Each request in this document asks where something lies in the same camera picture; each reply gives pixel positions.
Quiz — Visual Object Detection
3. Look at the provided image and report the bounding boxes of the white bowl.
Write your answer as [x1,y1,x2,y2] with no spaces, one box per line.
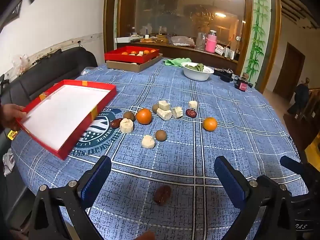
[181,62,215,81]

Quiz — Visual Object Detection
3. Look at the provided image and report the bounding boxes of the wooden counter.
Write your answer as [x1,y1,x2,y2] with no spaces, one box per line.
[117,40,239,75]

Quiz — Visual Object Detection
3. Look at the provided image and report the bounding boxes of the blue plaid tablecloth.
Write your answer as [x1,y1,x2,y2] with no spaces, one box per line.
[11,57,309,240]

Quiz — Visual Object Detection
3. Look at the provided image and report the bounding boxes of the red shallow box white inside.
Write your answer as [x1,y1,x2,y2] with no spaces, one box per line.
[17,79,117,160]

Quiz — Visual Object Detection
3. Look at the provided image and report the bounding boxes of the white flat box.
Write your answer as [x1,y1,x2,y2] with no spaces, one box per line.
[114,36,140,43]

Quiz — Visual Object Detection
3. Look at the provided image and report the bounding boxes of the clear bag with snacks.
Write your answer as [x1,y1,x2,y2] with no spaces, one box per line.
[11,54,34,75]

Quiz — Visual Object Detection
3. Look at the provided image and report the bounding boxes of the small clear plastic bag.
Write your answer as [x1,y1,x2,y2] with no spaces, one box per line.
[2,148,16,177]

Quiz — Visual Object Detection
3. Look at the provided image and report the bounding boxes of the clear glass jar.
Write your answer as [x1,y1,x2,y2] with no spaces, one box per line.
[196,32,207,50]

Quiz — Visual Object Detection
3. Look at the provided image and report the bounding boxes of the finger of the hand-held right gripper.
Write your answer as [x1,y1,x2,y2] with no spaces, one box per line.
[280,155,316,175]

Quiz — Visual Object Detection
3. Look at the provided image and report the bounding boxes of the black device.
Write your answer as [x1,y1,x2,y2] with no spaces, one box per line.
[214,68,237,82]

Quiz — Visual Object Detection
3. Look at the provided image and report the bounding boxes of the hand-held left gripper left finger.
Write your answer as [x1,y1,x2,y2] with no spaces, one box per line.
[29,155,112,240]

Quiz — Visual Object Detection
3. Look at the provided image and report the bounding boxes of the brown cardboard box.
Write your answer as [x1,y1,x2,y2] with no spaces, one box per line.
[106,53,163,73]

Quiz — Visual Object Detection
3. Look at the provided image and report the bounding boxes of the green cloth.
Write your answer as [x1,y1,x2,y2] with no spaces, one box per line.
[164,58,192,68]

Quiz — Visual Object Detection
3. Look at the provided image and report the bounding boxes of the red gift box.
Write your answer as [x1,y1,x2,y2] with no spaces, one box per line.
[104,46,160,64]

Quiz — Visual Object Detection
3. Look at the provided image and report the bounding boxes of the crumpled clear plastic bag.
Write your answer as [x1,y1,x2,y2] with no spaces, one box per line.
[170,35,195,46]

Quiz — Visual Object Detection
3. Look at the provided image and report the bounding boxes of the wood framed glass window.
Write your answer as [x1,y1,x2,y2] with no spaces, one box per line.
[104,0,282,68]

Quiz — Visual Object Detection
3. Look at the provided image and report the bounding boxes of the pink bottle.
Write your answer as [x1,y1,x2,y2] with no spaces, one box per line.
[205,30,217,53]

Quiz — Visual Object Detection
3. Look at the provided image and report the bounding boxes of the black leather sofa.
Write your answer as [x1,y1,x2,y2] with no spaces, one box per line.
[0,46,98,140]

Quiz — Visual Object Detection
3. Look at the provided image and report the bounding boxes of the wooden door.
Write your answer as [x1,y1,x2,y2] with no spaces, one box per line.
[272,42,306,103]

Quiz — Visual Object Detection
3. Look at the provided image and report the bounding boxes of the bamboo painted panel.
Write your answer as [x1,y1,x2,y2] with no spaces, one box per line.
[244,0,272,83]

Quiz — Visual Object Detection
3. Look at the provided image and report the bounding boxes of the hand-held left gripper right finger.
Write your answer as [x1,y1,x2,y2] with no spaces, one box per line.
[214,155,297,240]

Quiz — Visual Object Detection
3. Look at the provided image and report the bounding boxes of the green leaves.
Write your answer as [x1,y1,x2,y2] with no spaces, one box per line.
[185,64,205,72]

